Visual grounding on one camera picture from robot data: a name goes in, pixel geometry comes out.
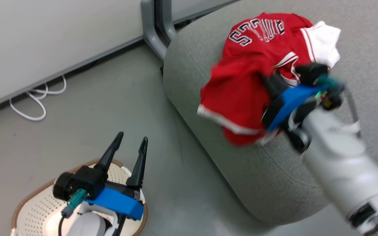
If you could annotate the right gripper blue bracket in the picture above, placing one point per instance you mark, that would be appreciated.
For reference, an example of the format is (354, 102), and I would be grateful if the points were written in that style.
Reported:
(289, 103)

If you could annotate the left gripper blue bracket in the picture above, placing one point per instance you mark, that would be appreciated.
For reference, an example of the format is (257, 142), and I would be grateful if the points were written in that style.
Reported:
(120, 201)

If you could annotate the red basketball jersey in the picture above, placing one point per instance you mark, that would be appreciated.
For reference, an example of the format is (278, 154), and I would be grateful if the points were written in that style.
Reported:
(248, 82)

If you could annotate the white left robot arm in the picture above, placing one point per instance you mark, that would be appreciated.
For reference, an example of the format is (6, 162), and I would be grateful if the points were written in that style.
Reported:
(87, 226)

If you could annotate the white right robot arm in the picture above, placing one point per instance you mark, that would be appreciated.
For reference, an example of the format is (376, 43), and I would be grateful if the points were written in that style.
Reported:
(346, 164)

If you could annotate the grey fabric sofa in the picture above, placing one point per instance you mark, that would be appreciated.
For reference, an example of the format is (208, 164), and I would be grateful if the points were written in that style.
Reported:
(208, 59)

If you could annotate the white perforated laundry basket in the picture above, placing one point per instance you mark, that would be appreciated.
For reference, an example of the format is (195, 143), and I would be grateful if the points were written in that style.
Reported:
(31, 209)

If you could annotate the grey partition foot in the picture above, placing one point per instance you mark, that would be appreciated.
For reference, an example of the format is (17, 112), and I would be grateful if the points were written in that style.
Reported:
(153, 32)

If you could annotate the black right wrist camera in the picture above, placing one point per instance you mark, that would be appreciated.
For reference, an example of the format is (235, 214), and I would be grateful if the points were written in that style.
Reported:
(310, 73)

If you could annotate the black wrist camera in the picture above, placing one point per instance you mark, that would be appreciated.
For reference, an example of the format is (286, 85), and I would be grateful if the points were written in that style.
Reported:
(84, 180)
(310, 73)

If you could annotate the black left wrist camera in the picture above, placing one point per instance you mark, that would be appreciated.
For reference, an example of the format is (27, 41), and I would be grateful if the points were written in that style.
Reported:
(84, 180)

